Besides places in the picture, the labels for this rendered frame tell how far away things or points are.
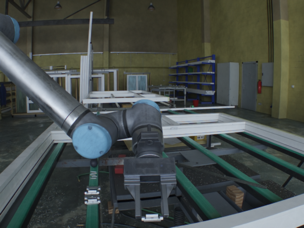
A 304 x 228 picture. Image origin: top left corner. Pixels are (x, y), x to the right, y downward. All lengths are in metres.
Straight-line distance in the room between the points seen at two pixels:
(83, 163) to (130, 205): 0.35
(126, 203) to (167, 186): 0.74
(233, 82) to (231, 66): 0.76
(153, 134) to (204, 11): 13.33
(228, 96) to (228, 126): 8.85
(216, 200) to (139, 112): 0.61
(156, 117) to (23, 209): 0.49
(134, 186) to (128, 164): 0.06
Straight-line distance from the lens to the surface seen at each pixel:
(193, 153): 1.19
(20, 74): 0.63
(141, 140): 0.53
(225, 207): 1.03
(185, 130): 1.49
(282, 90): 8.19
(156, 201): 1.29
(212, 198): 1.09
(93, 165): 0.96
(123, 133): 0.66
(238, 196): 1.07
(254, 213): 0.56
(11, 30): 0.91
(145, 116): 0.63
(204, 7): 13.86
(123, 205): 1.26
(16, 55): 0.67
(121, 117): 0.66
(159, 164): 0.56
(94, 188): 0.78
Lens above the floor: 1.24
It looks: 9 degrees down
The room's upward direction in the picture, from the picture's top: straight up
